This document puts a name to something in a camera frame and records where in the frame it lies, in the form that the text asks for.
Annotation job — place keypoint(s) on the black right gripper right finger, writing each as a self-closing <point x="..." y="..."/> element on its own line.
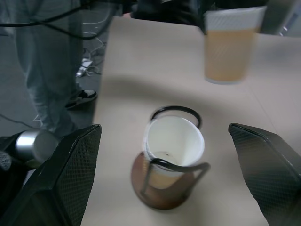
<point x="275" y="174"/>

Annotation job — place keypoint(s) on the person in grey jeans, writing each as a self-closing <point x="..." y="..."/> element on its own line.
<point x="47" y="70"/>

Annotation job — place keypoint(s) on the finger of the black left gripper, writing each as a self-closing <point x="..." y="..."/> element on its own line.
<point x="276" y="16"/>

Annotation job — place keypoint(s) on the white power strip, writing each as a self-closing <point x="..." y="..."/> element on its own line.
<point x="84" y="68"/>

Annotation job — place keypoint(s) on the black and white sneaker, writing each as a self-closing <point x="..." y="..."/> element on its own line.
<point x="82" y="97"/>

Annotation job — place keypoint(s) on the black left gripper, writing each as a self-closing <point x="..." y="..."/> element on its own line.
<point x="164" y="11"/>

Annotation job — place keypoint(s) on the white and tan paper cup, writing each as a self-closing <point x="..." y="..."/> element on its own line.
<point x="174" y="139"/>
<point x="227" y="54"/>

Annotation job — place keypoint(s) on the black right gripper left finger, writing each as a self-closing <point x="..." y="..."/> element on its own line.
<point x="58" y="183"/>

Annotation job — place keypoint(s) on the silver robot body cylinder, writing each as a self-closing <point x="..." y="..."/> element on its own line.
<point x="35" y="147"/>

